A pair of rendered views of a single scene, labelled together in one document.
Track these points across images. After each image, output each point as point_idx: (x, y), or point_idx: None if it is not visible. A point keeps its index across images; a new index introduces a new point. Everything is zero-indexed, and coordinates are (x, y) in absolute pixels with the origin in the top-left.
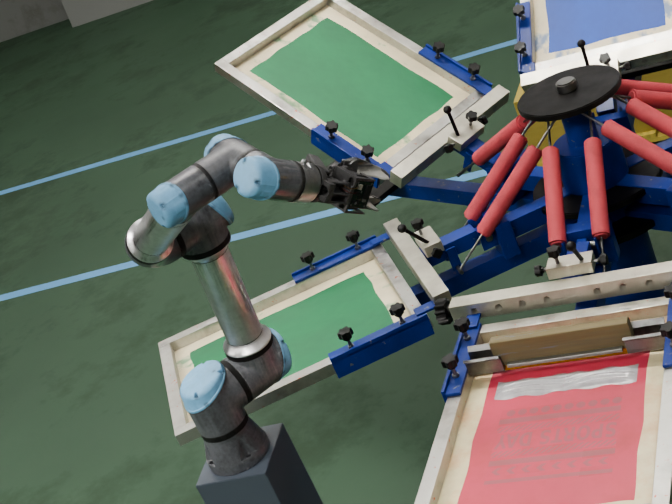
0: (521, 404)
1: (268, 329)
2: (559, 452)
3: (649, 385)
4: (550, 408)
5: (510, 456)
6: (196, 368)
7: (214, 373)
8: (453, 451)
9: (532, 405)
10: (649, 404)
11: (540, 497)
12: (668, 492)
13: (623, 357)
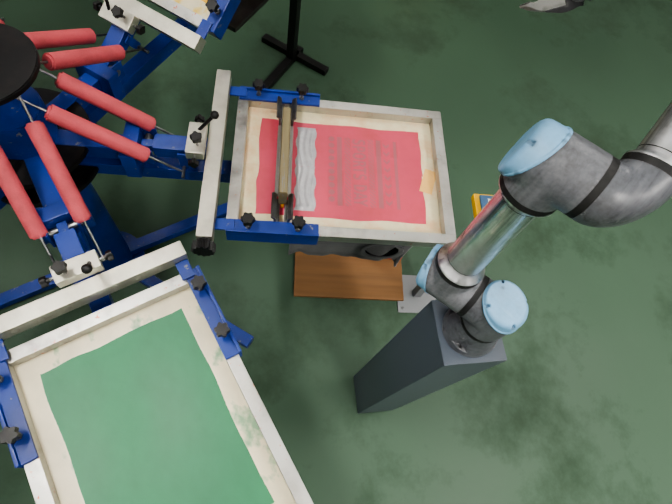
0: (323, 192)
1: (448, 243)
2: (375, 168)
3: (321, 122)
4: (331, 175)
5: (375, 195)
6: (496, 311)
7: (506, 285)
8: None
9: (326, 186)
10: (339, 123)
11: (413, 177)
12: (425, 110)
13: None
